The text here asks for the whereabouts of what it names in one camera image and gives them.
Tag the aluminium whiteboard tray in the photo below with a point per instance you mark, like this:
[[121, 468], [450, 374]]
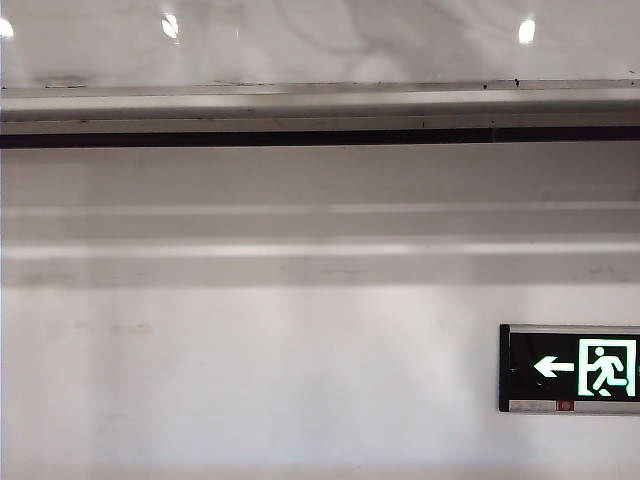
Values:
[[250, 112]]

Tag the white glossy whiteboard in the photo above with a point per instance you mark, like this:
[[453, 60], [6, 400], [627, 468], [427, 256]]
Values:
[[125, 50]]

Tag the green illuminated exit sign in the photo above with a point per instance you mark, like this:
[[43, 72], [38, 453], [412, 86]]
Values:
[[575, 367]]

